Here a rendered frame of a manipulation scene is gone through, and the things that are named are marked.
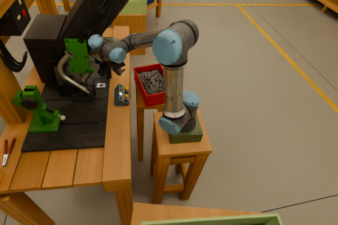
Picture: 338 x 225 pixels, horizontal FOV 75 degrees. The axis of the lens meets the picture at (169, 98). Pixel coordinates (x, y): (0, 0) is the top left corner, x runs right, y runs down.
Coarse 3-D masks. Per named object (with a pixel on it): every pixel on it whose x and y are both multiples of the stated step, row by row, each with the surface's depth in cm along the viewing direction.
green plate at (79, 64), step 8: (64, 40) 122; (72, 40) 122; (80, 40) 123; (72, 48) 124; (80, 48) 125; (80, 56) 128; (88, 56) 128; (72, 64) 129; (80, 64) 130; (88, 64) 131; (72, 72) 132; (80, 72) 133
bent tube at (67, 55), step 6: (66, 54) 123; (72, 54) 125; (60, 60) 124; (66, 60) 124; (60, 66) 125; (60, 72) 127; (66, 78) 130; (72, 84) 132; (78, 84) 133; (84, 90) 136
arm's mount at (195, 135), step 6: (198, 120) 134; (198, 126) 131; (180, 132) 127; (192, 132) 128; (198, 132) 128; (174, 138) 126; (180, 138) 127; (186, 138) 128; (192, 138) 129; (198, 138) 130
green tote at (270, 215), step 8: (224, 216) 95; (232, 216) 95; (240, 216) 96; (248, 216) 96; (256, 216) 96; (264, 216) 97; (272, 216) 97; (144, 224) 90; (152, 224) 91; (160, 224) 92; (168, 224) 93; (176, 224) 94; (184, 224) 95; (192, 224) 96; (200, 224) 98; (208, 224) 99; (216, 224) 100; (224, 224) 101; (232, 224) 102; (240, 224) 104; (248, 224) 105; (256, 224) 106; (272, 224) 101; (280, 224) 95
